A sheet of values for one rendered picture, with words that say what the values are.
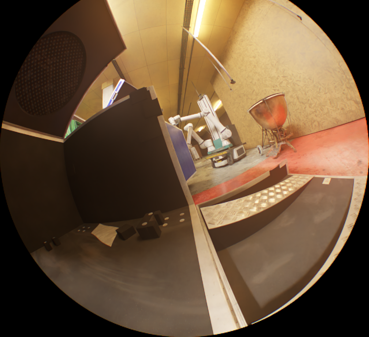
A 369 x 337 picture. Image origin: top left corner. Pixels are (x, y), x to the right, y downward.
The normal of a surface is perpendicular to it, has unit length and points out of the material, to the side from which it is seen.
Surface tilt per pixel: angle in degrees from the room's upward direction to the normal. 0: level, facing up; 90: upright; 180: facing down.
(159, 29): 180
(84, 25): 138
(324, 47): 90
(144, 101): 90
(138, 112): 90
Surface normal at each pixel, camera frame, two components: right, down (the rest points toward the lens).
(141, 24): 0.34, 0.94
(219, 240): 0.03, -0.08
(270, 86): -0.94, 0.33
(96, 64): 0.88, 0.47
